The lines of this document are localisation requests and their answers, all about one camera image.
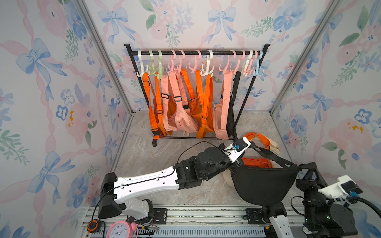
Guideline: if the pink crossbody bag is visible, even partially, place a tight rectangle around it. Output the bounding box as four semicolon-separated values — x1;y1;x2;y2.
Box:
213;70;232;140

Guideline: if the orange black tape measure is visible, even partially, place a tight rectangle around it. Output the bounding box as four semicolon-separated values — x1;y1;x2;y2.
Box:
86;219;100;234

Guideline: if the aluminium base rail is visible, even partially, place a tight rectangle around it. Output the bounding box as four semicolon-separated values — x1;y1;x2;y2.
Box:
76;204;305;238

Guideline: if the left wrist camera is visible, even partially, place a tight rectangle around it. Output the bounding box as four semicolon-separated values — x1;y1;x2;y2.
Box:
223;137;251;164

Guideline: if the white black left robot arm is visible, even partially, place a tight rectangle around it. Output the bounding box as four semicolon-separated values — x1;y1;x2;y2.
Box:
97;145;245;220

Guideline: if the beige crossbody bag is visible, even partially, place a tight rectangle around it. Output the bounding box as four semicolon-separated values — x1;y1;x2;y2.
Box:
222;137;280;188

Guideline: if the pink alarm clock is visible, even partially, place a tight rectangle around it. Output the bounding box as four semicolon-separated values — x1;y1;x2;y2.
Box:
106;221;139;238

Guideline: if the light blue plastic hook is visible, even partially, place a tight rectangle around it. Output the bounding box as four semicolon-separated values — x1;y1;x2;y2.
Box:
254;50;263;76

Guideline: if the orange sling bag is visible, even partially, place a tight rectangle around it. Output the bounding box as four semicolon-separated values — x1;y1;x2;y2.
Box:
195;70;214;139

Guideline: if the white plastic hook left end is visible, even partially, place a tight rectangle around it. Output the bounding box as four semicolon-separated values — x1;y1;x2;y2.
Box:
137;50;147;78

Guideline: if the black metal garment rack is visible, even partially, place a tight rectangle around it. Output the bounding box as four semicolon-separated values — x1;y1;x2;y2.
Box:
124;43;271;140

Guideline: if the green plastic hook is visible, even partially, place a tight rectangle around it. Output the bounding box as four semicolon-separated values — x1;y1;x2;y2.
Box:
148;50;165;80

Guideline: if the white plastic hook middle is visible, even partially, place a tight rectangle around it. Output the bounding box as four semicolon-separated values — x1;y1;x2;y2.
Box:
200;50;214;77

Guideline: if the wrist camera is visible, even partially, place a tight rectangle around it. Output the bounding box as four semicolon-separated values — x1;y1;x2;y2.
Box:
223;137;251;164
318;175;363;199

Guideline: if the black crossbody bag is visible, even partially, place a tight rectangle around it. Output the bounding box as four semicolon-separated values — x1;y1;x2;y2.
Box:
231;142;317;206
226;71;241;138

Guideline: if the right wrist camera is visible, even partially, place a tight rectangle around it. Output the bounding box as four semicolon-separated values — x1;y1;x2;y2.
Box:
318;175;363;199

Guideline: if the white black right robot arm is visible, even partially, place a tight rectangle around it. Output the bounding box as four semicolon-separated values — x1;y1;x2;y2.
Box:
260;163;381;238

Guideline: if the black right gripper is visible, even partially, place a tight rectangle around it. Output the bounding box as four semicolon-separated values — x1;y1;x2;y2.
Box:
296;167;333;229

